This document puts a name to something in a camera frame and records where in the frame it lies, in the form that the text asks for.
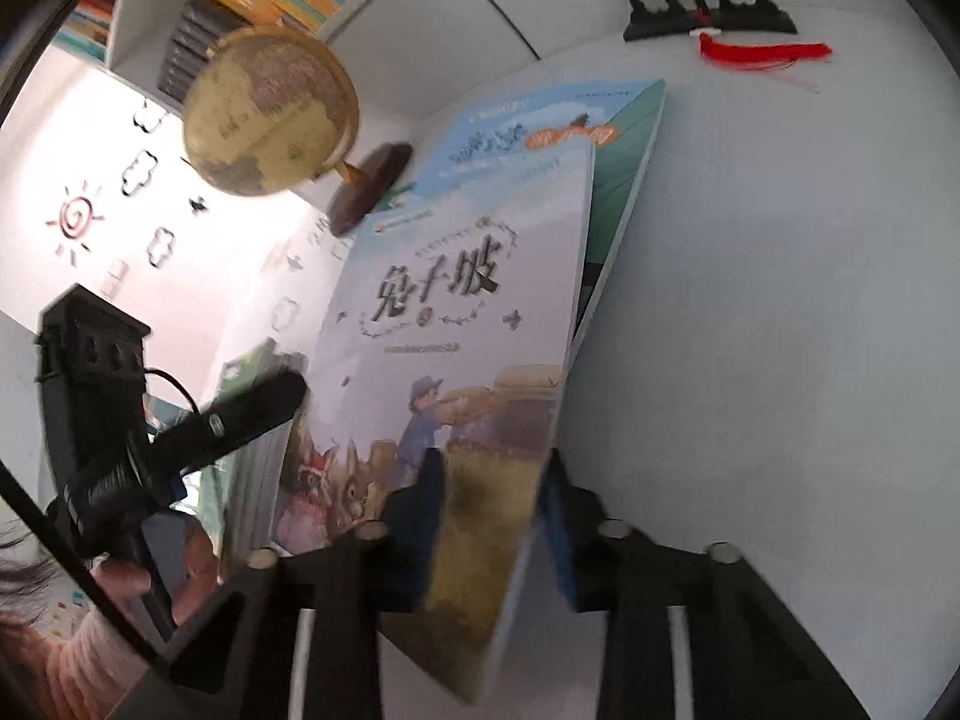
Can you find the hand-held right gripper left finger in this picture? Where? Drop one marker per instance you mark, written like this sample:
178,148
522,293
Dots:
420,517

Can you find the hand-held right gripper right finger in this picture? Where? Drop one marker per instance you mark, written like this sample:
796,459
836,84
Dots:
566,547

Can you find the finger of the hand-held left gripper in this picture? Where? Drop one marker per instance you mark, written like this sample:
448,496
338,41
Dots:
240,416

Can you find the white book with rabbits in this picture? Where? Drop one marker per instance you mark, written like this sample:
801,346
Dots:
450,330

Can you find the person's left forearm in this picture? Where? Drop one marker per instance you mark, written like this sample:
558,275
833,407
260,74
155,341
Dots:
75,664

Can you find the stack of thin books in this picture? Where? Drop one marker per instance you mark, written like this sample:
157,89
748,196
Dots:
251,465

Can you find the row of dark hardcover books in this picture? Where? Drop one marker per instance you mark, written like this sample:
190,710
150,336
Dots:
195,45

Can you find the row of teal spine books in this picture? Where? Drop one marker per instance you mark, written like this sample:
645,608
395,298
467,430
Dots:
90,22

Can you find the person's left hand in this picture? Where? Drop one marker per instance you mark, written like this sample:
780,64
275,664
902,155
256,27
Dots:
199,570

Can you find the person's dark hair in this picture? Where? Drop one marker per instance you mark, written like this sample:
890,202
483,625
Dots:
22,562

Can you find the antique style desk globe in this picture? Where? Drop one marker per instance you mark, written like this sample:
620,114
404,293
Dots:
262,112

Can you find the teal flower cover book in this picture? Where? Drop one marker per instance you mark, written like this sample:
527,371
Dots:
622,187

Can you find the light blue house cover book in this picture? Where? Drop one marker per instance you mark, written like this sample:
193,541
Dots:
525,127

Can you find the white bookshelf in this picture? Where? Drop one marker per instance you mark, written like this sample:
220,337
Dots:
465,22

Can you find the red tassel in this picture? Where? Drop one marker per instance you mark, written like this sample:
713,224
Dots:
757,52

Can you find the white wall switch panel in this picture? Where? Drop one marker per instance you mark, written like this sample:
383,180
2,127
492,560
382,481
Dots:
116,277

